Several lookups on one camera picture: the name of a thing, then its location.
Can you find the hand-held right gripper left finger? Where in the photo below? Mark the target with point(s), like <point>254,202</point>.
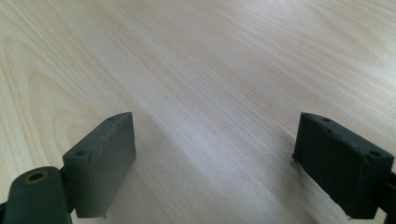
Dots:
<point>99,168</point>

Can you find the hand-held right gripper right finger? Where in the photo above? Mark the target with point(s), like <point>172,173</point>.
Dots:
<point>336,168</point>

